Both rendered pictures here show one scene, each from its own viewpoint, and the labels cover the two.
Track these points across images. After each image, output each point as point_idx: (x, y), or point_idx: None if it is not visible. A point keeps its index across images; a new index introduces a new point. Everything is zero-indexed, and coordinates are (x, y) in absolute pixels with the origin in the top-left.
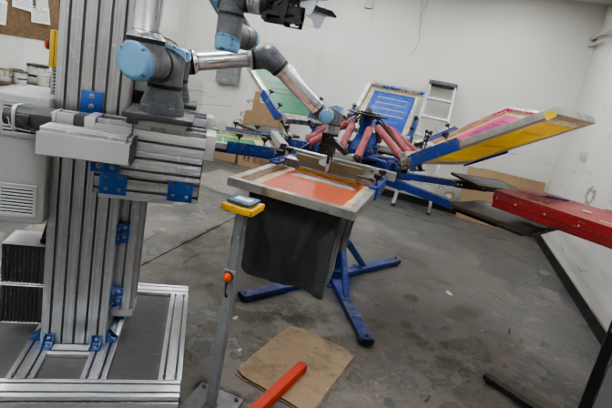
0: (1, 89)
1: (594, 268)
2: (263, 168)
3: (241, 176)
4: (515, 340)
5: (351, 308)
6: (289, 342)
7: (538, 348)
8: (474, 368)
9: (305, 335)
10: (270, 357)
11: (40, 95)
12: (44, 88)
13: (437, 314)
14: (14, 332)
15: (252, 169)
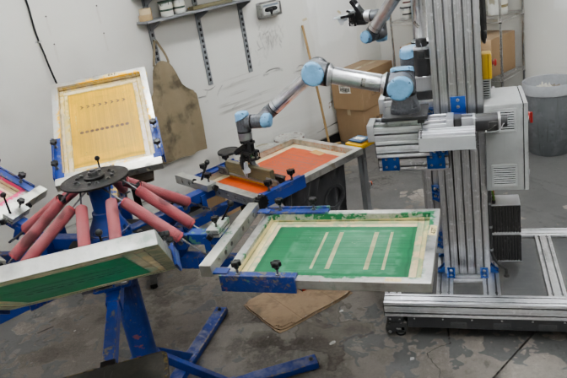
0: (515, 88)
1: None
2: (320, 167)
3: (350, 151)
4: (58, 320)
5: (200, 340)
6: (295, 311)
7: (51, 312)
8: (148, 296)
9: (274, 318)
10: (319, 299)
11: (492, 91)
12: (504, 100)
13: (93, 349)
14: (511, 262)
15: (333, 161)
